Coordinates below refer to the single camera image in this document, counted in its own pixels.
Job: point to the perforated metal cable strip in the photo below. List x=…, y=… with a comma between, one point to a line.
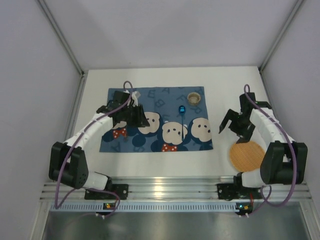
x=158, y=207

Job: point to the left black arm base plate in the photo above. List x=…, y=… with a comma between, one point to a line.
x=106, y=191

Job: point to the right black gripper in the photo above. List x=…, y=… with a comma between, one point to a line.
x=236, y=124

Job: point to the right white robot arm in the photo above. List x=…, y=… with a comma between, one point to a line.
x=285, y=159

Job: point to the small beige ceramic cup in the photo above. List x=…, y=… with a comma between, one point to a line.
x=193, y=98

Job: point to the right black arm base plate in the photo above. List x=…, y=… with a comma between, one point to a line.
x=230, y=191

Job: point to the right aluminium corner post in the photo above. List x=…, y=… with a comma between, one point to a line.
x=297, y=6

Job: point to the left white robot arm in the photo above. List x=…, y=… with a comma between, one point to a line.
x=68, y=161

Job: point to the iridescent blue metal spoon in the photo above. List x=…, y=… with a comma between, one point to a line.
x=182, y=111

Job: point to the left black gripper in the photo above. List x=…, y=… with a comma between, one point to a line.
x=135, y=115

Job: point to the aluminium corner post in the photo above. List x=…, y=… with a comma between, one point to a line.
x=59, y=34
x=297, y=6

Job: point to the aluminium mounting rail frame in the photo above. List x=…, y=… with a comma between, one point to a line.
x=173, y=188

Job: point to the blue cartoon placemat cloth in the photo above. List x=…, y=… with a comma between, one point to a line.
x=164, y=135

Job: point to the orange woven round coaster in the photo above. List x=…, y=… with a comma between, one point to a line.
x=246, y=157

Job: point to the left aluminium corner post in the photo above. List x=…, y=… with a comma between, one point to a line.
x=59, y=34

